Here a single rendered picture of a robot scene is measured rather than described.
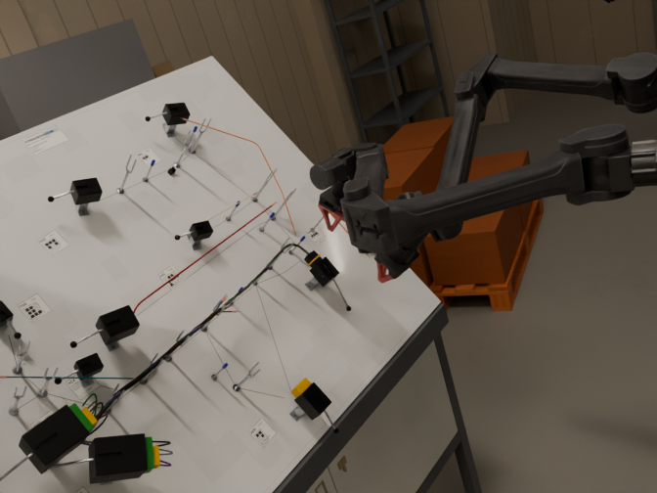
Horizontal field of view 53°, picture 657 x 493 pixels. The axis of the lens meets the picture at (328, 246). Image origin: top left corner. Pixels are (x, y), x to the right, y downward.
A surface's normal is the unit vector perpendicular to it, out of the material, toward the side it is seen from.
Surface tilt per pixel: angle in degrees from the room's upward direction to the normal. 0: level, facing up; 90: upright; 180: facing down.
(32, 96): 90
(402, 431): 90
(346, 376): 54
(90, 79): 90
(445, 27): 90
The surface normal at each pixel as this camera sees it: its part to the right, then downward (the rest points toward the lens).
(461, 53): -0.48, 0.48
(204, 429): 0.45, -0.49
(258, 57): 0.83, -0.02
